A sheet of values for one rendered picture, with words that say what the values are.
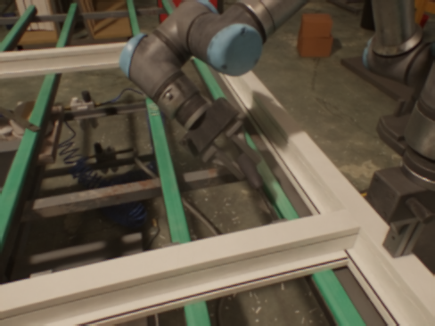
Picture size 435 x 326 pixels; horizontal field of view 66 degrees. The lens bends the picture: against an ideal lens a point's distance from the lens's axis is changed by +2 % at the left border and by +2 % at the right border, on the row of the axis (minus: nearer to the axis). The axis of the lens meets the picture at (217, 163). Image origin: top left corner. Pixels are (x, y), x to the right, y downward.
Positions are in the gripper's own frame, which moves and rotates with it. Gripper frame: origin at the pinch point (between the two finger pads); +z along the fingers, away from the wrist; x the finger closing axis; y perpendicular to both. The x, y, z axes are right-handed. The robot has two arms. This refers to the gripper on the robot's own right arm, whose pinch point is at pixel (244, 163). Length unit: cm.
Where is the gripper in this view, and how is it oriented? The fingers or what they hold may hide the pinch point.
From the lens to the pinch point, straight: 70.2
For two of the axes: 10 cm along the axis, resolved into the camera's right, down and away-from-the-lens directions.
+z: 7.1, 7.0, -0.1
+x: 6.7, -6.8, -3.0
